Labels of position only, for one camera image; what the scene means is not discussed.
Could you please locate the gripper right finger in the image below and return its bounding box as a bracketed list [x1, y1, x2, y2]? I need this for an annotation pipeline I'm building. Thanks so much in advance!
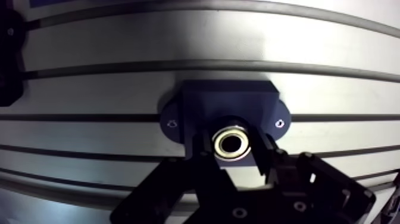
[248, 124, 377, 224]

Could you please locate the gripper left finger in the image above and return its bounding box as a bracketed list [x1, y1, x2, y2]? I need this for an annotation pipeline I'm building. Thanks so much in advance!
[109, 129, 240, 224]

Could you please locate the steel bearing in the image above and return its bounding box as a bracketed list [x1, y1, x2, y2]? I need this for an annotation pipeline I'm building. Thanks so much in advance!
[211, 120, 252, 162]

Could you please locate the dark blue-grey housing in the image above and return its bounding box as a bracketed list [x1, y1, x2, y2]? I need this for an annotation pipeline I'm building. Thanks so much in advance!
[159, 79, 292, 171]

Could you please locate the black tray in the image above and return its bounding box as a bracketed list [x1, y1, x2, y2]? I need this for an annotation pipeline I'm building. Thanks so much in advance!
[0, 8, 27, 108]

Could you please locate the blue bin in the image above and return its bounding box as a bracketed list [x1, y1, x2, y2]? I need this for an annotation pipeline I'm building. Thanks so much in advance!
[29, 0, 73, 9]

